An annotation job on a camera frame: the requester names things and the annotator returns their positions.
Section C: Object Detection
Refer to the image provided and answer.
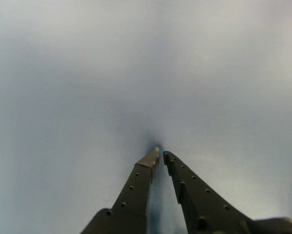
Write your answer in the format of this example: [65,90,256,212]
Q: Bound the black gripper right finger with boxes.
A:
[162,150,254,234]

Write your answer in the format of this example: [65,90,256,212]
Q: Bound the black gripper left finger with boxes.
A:
[80,146,160,234]

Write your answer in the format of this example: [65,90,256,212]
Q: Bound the grey mat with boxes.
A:
[0,0,292,234]

